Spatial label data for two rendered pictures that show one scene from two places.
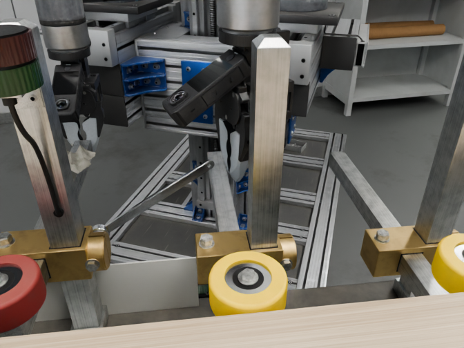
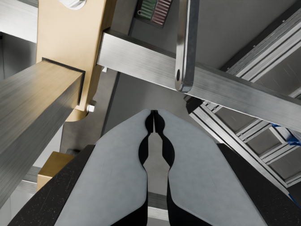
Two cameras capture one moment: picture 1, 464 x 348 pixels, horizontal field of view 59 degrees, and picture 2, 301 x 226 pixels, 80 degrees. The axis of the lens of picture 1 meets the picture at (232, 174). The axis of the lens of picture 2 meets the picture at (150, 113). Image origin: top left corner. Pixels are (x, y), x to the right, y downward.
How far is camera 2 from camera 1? 0.53 m
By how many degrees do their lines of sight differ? 50
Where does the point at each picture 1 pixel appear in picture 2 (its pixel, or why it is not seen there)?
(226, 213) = (154, 69)
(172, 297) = not seen: outside the picture
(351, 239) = not seen: hidden behind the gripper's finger
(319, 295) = (97, 107)
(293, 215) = (262, 141)
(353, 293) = (91, 129)
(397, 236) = not seen: hidden behind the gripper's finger
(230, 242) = (67, 38)
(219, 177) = (247, 101)
